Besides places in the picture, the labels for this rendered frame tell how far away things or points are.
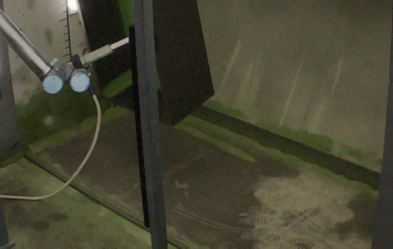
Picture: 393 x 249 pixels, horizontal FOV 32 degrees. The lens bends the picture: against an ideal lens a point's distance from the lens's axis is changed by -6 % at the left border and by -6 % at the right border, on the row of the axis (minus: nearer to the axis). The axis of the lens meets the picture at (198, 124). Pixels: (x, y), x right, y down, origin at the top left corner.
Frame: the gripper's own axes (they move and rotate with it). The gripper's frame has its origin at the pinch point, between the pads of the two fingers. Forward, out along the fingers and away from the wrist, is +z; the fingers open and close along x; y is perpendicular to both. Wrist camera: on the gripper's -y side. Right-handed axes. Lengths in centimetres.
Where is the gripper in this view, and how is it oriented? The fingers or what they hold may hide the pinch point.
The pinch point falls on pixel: (82, 67)
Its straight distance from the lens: 386.8
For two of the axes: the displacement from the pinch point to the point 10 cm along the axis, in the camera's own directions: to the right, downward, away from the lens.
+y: 4.0, 8.8, 2.6
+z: -1.1, -2.4, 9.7
